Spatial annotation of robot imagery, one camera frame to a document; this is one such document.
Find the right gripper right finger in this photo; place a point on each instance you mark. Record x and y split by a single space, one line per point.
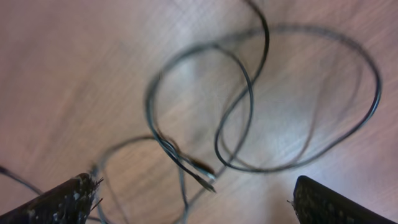
315 203

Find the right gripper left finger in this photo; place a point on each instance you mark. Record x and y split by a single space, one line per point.
69 203

